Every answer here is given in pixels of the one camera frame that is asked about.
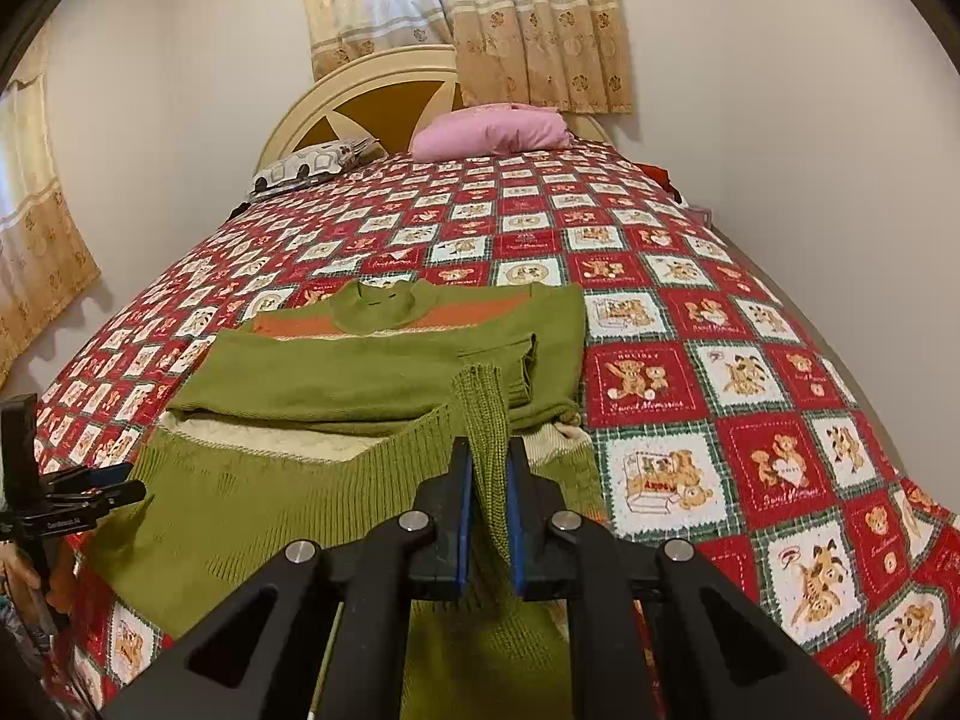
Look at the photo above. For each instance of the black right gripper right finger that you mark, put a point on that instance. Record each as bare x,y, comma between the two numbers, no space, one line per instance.
655,632

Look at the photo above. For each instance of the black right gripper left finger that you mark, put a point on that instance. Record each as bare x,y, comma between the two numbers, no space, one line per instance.
314,632

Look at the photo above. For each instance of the green orange cream striped sweater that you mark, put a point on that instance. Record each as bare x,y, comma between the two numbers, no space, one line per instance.
319,423

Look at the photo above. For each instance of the person's left hand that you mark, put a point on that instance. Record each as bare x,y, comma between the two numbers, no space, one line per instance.
23,581

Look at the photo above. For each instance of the red patchwork teddy bedspread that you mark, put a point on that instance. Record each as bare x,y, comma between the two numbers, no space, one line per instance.
711,413

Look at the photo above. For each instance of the beige side window curtain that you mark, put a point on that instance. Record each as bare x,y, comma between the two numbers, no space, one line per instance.
46,264

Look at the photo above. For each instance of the white car-print pillow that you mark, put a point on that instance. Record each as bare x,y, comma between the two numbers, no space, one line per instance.
318,162

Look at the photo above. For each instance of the red items beside bed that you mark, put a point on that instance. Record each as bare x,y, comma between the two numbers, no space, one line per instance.
662,177

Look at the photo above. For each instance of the pink pillow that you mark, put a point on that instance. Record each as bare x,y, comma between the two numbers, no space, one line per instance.
499,129

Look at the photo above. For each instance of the beige floral curtain behind bed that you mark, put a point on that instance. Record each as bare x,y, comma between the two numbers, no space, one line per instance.
571,55

